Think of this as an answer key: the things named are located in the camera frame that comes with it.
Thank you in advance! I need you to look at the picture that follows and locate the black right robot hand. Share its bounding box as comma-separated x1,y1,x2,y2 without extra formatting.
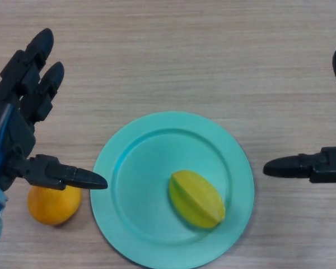
263,24,336,185

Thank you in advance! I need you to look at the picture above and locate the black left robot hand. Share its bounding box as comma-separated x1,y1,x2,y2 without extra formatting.
0,27,109,193

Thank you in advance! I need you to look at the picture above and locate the yellow green starfruit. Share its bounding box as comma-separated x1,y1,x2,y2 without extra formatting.
169,169,226,229

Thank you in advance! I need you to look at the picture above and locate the teal round plate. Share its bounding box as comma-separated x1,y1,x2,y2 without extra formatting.
90,111,255,268

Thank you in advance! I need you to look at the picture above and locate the orange yellow pear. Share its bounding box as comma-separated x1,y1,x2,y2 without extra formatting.
27,184,82,226

